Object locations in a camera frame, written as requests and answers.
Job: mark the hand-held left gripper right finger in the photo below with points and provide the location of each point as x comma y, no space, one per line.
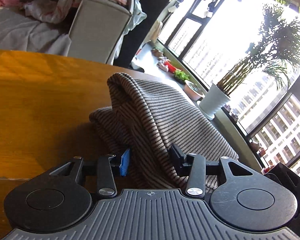
177,160

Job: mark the tall green plant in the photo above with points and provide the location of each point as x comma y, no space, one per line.
277,42

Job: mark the white plant pot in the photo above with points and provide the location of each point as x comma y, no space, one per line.
212,102

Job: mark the black window frame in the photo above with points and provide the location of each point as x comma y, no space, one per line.
272,110

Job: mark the pile of pink white clothes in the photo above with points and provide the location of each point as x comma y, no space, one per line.
47,7

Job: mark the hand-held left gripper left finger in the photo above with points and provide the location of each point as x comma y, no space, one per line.
124,162

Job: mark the striped grey sweater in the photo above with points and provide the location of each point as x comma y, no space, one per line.
150,105

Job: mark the light blue cloth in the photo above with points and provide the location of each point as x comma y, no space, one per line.
136,10

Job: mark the green seedling tray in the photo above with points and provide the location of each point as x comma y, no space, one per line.
181,75

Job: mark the small brown windowsill figurines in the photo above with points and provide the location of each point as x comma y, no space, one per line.
256,147

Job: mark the small brown figurine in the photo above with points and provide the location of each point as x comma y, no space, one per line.
157,52

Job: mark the pale pink figurine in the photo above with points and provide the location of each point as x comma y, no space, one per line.
162,65

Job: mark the pink bowl planter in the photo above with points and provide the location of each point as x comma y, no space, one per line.
193,92

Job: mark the beige towel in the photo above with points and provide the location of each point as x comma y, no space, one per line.
156,31

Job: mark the grey sofa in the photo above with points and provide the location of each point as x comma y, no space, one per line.
19,35

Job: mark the red windowsill item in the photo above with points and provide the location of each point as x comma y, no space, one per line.
170,66

